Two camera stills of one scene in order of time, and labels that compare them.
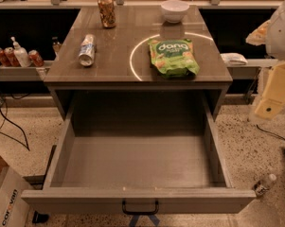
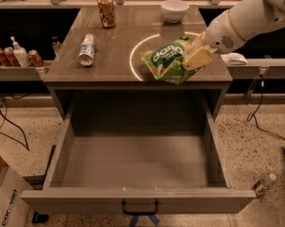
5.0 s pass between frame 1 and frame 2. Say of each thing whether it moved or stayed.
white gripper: moved
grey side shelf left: stayed
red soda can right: stayed
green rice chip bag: moved
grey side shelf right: stayed
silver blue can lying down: stayed
